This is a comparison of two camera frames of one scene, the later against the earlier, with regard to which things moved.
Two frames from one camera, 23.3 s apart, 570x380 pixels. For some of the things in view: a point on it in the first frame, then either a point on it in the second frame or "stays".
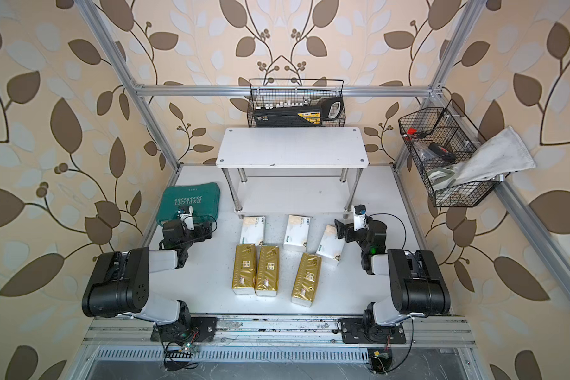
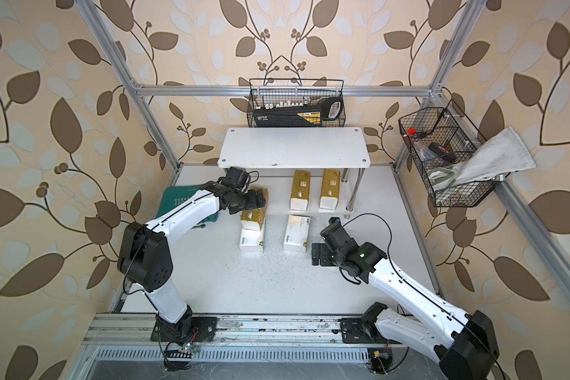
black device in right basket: x=441 y=152 stays
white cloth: x=502 y=153 stays
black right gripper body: x=359 y=237 to x=340 y=260
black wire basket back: x=298 y=103 stays
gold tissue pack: x=307 y=283 to x=330 y=189
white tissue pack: x=253 y=229 stays
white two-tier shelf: x=291 y=170 stays
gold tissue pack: x=267 y=270 to x=299 y=198
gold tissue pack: x=245 y=268 to x=256 y=214
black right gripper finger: x=340 y=228 to x=322 y=252
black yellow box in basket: x=304 y=115 stays
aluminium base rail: x=272 y=332 stays
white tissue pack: x=296 y=234 stays
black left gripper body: x=197 y=235 to x=250 y=201
